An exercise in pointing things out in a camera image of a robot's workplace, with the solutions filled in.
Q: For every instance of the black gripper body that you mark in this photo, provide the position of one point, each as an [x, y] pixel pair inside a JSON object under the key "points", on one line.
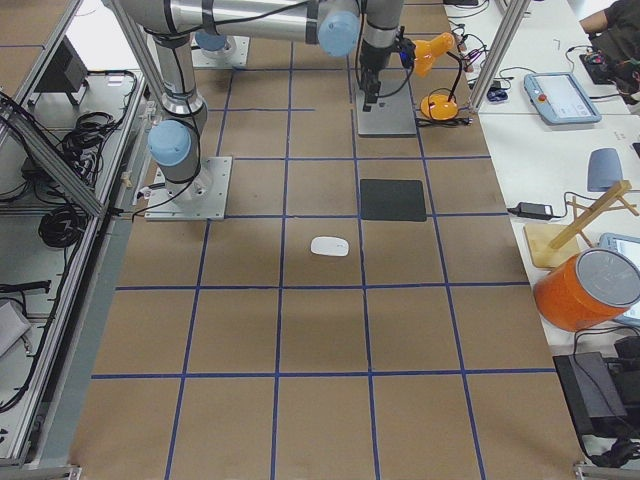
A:
{"points": [[372, 57]]}

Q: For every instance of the white computer mouse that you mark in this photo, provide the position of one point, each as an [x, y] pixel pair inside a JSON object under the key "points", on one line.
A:
{"points": [[329, 246]]}

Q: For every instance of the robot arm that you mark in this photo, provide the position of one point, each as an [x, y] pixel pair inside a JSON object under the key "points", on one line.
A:
{"points": [[174, 143], [336, 26]]}

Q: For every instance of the black mousepad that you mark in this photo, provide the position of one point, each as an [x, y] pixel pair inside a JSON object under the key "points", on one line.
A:
{"points": [[392, 200]]}

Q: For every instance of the silver laptop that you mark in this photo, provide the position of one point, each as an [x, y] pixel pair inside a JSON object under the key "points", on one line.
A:
{"points": [[390, 117]]}

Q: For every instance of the orange desk lamp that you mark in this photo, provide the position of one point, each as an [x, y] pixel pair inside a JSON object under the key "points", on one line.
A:
{"points": [[439, 104]]}

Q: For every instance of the blue teach pendant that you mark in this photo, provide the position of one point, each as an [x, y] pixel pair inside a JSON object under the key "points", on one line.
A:
{"points": [[560, 99]]}

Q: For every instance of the black power adapter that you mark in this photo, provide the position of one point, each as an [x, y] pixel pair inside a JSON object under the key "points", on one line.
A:
{"points": [[535, 211]]}

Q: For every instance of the wooden stand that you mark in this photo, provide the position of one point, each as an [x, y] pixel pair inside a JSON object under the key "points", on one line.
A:
{"points": [[551, 244]]}

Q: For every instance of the orange cylindrical container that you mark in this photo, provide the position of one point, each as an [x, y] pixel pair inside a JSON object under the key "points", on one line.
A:
{"points": [[574, 295]]}

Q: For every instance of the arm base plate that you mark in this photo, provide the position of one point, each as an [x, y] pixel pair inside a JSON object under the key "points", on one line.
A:
{"points": [[204, 199], [232, 53]]}

